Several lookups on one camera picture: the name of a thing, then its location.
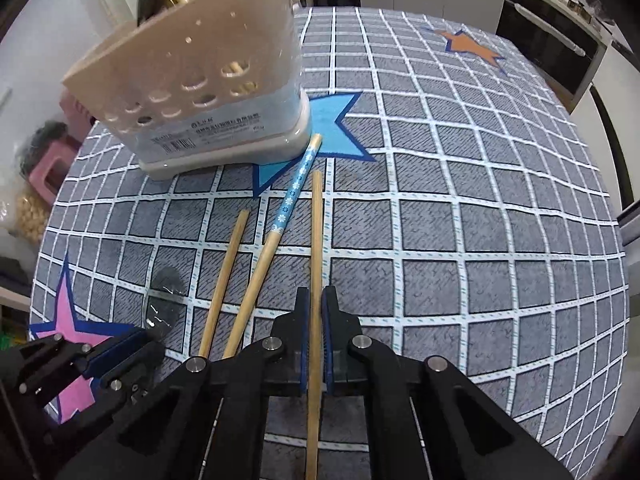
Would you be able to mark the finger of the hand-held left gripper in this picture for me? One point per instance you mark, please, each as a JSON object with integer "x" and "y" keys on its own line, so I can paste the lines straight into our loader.
{"x": 112, "y": 352}
{"x": 135, "y": 375}

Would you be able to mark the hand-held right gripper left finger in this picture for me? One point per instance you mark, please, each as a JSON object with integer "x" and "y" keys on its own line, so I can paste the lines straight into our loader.
{"x": 235, "y": 400}

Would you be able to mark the pink star sticker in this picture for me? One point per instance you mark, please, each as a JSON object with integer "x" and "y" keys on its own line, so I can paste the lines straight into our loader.
{"x": 67, "y": 320}

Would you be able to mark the clear bag of beans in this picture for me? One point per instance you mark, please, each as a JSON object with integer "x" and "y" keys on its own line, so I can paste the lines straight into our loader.
{"x": 32, "y": 217}

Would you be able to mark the black built-in oven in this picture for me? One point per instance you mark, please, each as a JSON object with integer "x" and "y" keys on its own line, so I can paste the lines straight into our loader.
{"x": 545, "y": 35}

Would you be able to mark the orange star sticker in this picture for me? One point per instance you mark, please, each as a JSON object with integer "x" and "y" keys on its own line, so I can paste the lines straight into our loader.
{"x": 470, "y": 46}

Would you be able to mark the blue patterned wooden chopstick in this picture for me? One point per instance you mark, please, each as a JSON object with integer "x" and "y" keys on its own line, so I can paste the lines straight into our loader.
{"x": 290, "y": 200}

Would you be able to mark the black plastic bag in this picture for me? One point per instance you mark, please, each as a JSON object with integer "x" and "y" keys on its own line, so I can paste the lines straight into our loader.
{"x": 42, "y": 142}

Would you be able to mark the plain wooden chopstick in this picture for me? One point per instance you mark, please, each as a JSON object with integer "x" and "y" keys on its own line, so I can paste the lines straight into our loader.
{"x": 227, "y": 266}
{"x": 316, "y": 220}

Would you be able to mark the blue star sticker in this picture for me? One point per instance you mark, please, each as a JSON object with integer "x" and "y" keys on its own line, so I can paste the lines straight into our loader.
{"x": 330, "y": 125}

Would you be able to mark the beige plastic utensil holder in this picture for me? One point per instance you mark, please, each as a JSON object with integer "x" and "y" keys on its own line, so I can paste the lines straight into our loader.
{"x": 210, "y": 75}

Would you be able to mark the grey sliding door frame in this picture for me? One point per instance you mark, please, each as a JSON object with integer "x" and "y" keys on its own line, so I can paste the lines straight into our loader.
{"x": 625, "y": 170}

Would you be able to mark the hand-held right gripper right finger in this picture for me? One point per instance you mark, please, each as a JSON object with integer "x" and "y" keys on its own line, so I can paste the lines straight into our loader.
{"x": 400, "y": 400}

